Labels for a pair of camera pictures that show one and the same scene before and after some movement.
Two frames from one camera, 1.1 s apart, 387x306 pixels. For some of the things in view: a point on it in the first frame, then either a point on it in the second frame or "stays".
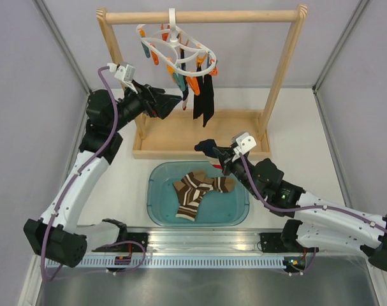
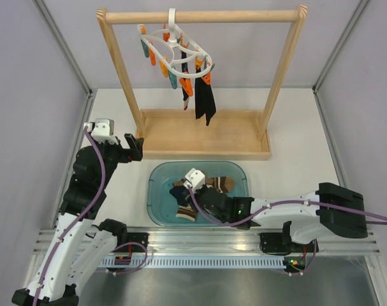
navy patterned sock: x=206 y=146 -> x=181 y=194
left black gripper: x=154 y=101 -> x=136 y=145
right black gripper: x=224 y=154 -> x=203 y=188
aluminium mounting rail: x=188 y=241 stays
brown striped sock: x=197 y=179 stays
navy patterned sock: x=185 y=93 -> x=185 y=69
